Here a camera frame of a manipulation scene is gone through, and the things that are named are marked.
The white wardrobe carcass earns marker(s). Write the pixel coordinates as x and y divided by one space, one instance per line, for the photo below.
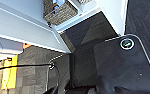
77 20

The wicker storage basket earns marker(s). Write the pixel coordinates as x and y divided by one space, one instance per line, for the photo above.
62 15

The blue item in basket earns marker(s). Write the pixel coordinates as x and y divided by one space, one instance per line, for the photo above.
58 6

